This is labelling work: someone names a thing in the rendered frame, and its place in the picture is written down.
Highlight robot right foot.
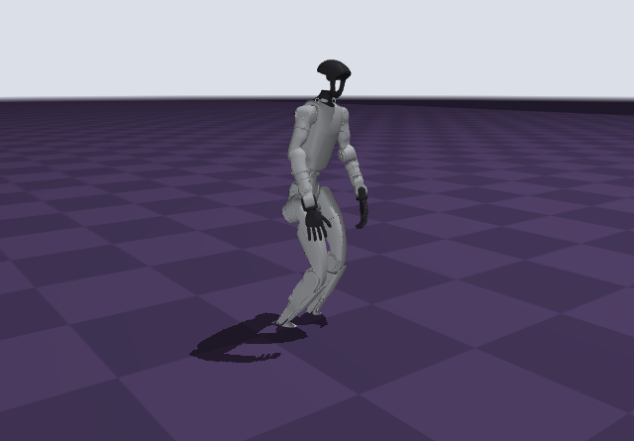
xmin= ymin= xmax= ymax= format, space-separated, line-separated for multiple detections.
xmin=271 ymin=320 xmax=297 ymax=328

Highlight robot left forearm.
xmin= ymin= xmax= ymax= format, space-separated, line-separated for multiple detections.
xmin=345 ymin=151 xmax=368 ymax=197

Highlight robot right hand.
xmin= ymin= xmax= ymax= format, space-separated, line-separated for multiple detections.
xmin=301 ymin=195 xmax=332 ymax=241

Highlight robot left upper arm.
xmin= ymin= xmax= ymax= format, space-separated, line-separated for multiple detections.
xmin=337 ymin=106 xmax=356 ymax=162

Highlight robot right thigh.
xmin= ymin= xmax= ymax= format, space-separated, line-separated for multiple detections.
xmin=282 ymin=193 xmax=328 ymax=289

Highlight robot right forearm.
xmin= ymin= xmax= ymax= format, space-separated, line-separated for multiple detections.
xmin=291 ymin=149 xmax=315 ymax=208

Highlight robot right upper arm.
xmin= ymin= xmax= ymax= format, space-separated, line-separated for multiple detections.
xmin=287 ymin=105 xmax=318 ymax=162

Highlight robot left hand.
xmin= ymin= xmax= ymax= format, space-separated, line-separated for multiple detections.
xmin=356 ymin=186 xmax=369 ymax=229

